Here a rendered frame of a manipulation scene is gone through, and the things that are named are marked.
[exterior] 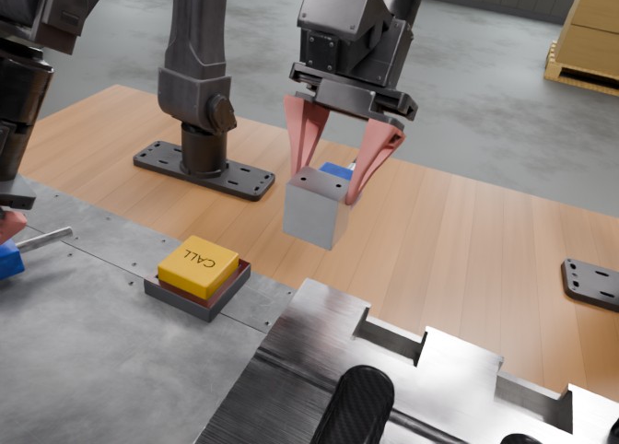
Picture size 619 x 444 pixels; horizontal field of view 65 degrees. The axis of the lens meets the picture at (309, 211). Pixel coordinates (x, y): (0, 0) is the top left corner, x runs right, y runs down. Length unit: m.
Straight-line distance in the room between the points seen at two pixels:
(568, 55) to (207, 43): 4.10
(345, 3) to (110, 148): 0.53
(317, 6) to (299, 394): 0.26
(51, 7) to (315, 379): 0.34
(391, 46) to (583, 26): 4.15
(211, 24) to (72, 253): 0.30
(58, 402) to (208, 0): 0.43
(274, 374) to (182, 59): 0.40
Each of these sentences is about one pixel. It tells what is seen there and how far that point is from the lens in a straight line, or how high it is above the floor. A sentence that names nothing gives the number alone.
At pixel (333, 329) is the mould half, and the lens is 0.39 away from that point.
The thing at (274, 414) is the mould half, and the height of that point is 0.89.
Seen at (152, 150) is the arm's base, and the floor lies 0.81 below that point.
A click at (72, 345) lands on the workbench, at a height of 0.80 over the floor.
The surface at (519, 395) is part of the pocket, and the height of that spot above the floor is 0.86.
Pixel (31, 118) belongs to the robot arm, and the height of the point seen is 0.97.
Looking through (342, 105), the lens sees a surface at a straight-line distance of 0.40.
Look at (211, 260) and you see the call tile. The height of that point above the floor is 0.84.
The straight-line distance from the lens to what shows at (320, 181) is 0.42.
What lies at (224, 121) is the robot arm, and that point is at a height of 0.90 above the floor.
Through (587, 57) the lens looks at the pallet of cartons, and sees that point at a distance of 4.59.
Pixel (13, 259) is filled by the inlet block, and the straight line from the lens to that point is 0.56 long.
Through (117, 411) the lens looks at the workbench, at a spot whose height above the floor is 0.80.
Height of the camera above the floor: 1.18
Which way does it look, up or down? 35 degrees down
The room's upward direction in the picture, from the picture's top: 8 degrees clockwise
